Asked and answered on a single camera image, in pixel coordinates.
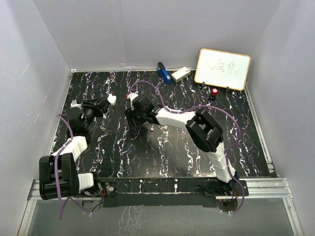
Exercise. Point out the whiteboard with yellow frame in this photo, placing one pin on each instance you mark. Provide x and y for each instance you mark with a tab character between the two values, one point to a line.
222	69

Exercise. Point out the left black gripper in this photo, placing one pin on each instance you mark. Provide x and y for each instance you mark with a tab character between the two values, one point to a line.
102	103

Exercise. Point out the red emergency stop button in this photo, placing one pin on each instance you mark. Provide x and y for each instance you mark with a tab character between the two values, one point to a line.
213	94

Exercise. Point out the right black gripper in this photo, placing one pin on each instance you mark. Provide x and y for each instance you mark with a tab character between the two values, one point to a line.
131	114

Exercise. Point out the small cream cardboard box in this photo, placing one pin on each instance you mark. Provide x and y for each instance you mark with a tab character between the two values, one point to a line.
180	74

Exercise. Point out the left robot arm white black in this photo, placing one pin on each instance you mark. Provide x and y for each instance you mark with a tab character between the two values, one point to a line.
58	176

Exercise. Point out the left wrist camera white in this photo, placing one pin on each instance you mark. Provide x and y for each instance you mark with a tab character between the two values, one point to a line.
75	104

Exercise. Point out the blue stapler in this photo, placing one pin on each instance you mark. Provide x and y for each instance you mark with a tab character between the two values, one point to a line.
163	73

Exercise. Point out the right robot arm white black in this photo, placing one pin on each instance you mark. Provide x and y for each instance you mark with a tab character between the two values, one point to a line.
204	130

